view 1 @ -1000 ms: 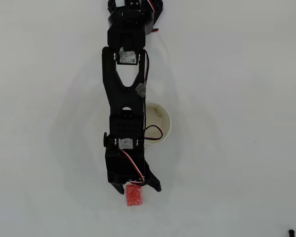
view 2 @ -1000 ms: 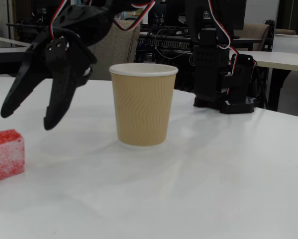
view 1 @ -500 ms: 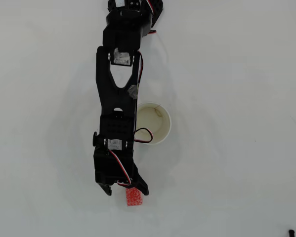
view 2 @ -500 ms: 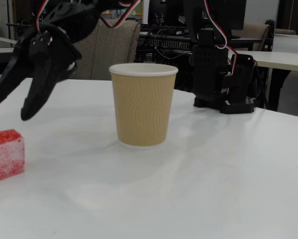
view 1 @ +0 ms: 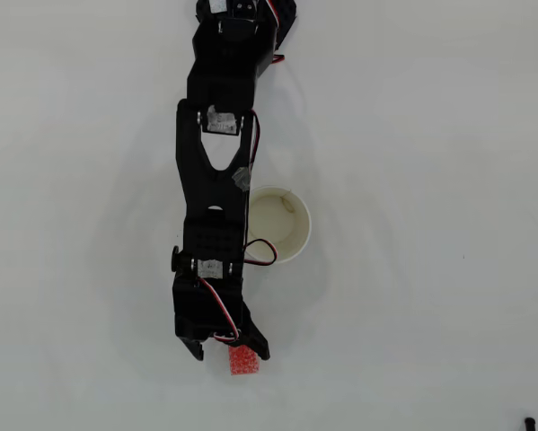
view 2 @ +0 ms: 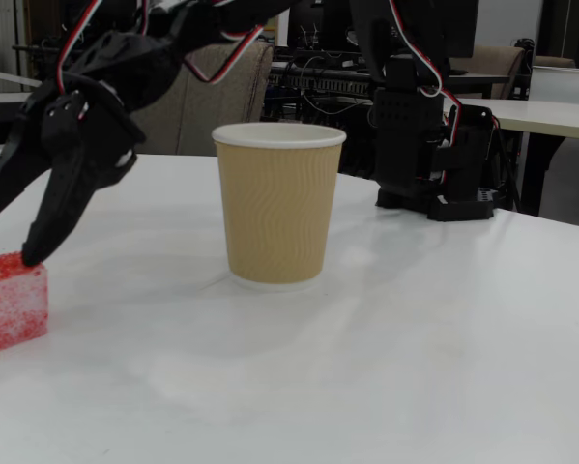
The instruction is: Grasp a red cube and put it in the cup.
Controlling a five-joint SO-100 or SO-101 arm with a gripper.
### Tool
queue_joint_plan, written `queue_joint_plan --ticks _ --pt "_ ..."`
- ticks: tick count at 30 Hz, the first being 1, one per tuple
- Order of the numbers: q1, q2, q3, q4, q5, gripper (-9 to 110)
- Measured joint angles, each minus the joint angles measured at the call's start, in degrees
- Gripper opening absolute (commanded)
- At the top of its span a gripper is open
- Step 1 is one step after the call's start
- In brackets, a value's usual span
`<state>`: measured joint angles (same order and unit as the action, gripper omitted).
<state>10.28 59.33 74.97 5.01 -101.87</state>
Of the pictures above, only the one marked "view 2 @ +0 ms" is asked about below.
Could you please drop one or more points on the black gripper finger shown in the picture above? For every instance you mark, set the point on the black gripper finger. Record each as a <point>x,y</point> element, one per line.
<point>13,164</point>

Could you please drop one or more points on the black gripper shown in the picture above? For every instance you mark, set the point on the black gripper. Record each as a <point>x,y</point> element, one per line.
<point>78,157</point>

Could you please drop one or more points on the red foam cube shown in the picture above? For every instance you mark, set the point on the red foam cube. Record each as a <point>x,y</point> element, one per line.
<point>8,309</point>

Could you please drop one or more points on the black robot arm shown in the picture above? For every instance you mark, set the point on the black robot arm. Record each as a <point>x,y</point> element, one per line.
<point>405,121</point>

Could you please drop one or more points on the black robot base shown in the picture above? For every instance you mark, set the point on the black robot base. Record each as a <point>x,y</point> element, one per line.
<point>463,208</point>

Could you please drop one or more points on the tan ribbed paper cup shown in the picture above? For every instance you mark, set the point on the tan ribbed paper cup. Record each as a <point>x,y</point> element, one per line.
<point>277,208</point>

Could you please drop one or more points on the dark cluttered background desk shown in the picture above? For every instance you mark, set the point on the dark cluttered background desk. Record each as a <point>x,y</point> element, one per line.
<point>37,58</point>

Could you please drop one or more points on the beige fabric chair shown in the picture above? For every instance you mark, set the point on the beige fabric chair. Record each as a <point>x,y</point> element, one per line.
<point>497,63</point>
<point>221,106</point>

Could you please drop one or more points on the cluttered black desk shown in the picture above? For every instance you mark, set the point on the cluttered black desk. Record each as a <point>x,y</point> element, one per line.
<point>327,82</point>

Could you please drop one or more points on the black monitor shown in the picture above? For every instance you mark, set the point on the black monitor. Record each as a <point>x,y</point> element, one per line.
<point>327,19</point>

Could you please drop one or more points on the white table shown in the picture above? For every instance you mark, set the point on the white table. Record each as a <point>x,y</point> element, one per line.
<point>550,118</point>

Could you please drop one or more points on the beige chair top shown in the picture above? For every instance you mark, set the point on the beige chair top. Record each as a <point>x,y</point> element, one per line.
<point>555,61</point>

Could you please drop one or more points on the white desk partition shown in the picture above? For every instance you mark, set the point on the white desk partition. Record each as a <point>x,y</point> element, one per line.
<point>564,84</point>

